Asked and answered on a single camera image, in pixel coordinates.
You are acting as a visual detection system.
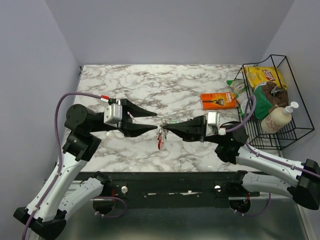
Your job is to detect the cream lotion pump bottle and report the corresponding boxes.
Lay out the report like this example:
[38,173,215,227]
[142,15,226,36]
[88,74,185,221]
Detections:
[261,101,299,134]

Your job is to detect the orange razor box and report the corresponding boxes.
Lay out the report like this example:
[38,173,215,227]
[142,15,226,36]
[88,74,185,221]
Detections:
[200,92,238,110]

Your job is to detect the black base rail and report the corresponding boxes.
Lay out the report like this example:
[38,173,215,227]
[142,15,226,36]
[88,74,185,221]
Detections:
[98,171,250,209]

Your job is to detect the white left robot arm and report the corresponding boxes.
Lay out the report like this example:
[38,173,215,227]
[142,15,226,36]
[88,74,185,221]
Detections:
[13,97,157,240]

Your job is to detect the yellow chips bag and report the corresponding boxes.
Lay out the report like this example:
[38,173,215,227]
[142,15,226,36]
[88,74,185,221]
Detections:
[242,66,288,90]

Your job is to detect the white green snack bag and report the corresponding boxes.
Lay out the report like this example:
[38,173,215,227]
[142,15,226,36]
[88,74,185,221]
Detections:
[226,79,250,118]

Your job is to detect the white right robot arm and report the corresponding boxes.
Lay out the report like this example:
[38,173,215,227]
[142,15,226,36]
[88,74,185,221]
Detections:
[161,115,320,210]

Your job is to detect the black wire rack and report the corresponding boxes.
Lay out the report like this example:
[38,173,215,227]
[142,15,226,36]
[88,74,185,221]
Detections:
[235,54,315,151]

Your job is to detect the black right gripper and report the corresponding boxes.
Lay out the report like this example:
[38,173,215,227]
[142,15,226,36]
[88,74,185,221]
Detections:
[163,115,224,145]

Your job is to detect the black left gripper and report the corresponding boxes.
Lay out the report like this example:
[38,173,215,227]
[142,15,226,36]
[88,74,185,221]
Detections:
[88,97,158,138]

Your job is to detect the brown crumpled bag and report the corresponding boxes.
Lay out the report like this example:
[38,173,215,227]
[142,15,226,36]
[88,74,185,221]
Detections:
[263,81,289,108]

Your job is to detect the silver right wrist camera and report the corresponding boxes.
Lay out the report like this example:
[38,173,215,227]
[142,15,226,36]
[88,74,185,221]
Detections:
[206,111,220,136]

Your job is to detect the red handled steel key organizer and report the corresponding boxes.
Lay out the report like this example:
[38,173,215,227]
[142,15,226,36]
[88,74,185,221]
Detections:
[156,123,168,151]

